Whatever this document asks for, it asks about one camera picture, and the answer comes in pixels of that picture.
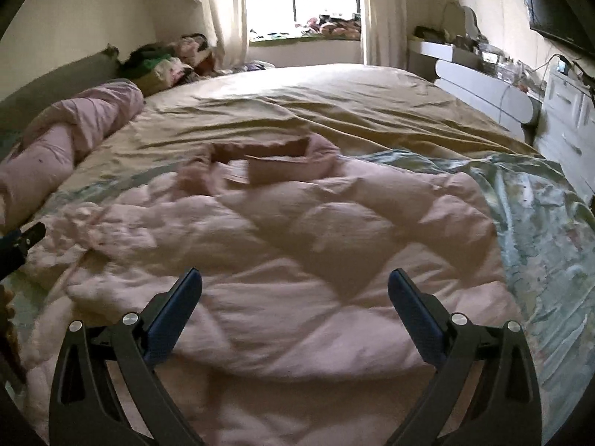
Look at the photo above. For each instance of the desk clutter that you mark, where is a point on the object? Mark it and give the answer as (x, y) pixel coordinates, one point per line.
(502, 62)

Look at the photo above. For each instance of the clutter on windowsill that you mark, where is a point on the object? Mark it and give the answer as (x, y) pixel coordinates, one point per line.
(334, 25)

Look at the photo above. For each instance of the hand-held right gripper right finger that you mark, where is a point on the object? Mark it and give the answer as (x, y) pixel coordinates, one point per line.
(418, 318)

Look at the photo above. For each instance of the green headboard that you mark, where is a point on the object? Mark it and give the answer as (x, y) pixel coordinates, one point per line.
(56, 79)

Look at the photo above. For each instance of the white dresser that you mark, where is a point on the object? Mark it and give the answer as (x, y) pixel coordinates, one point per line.
(567, 121)

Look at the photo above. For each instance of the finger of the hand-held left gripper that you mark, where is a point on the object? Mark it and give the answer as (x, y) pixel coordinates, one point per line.
(32, 235)

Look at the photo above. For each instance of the small device with screen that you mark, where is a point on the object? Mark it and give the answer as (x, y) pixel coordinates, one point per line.
(563, 66)

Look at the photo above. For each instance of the pastel cartoon printed blanket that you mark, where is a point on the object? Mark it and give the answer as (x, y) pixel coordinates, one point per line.
(548, 241)

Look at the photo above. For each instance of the pink quilted jacket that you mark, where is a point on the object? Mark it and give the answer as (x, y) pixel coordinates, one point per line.
(288, 251)

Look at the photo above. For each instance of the white desk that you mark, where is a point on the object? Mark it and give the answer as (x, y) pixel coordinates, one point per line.
(432, 49)

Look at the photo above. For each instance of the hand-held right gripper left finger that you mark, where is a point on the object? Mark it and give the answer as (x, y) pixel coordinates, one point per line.
(169, 316)

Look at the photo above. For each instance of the white rounded bed rail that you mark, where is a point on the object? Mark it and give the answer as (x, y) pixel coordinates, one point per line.
(479, 88)

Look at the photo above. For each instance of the cream curtain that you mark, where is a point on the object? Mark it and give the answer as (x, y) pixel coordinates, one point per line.
(383, 9)
(223, 9)

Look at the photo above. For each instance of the black wall television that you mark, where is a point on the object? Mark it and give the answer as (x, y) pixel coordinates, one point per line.
(553, 9)

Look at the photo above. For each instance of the pink rolled duvet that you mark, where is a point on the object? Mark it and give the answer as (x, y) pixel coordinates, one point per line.
(69, 125)

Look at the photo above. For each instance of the bed with beige sheet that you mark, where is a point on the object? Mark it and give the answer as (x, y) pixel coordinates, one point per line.
(325, 97)

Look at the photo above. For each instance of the pile of colourful clothes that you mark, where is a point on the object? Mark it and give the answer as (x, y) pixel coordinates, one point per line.
(158, 62)

